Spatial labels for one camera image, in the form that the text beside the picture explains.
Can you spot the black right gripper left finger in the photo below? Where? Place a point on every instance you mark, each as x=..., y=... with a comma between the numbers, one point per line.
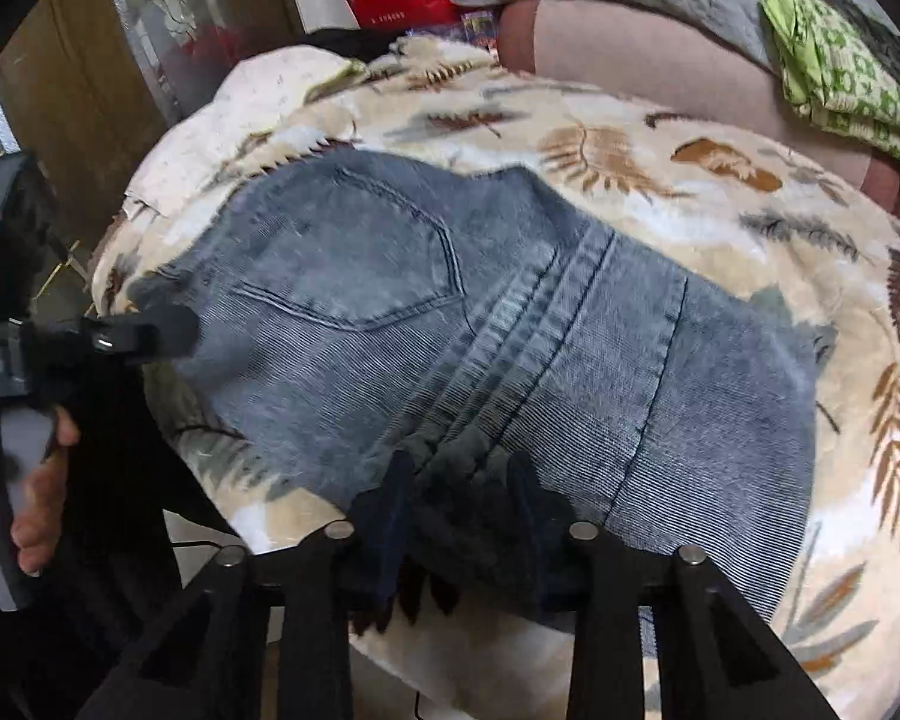
x=204, y=656

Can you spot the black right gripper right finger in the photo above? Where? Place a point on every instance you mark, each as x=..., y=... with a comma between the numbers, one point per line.
x=715, y=656

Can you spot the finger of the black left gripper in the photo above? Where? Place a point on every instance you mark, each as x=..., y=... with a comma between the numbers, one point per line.
x=87, y=346

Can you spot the blue denim pants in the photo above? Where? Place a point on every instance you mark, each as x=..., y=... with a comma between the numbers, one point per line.
x=359, y=304

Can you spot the person's left hand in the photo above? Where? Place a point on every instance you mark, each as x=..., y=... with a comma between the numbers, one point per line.
x=36, y=527

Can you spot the white patterned pillow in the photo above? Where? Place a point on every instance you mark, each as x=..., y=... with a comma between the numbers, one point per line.
x=254, y=99

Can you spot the brown wooden wardrobe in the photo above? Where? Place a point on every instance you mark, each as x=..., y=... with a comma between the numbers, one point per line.
x=89, y=86

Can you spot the colourful small packet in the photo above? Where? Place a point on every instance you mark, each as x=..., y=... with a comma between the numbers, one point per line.
x=480, y=29

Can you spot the green patterned cloth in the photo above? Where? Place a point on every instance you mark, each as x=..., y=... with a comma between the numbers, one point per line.
x=840, y=69

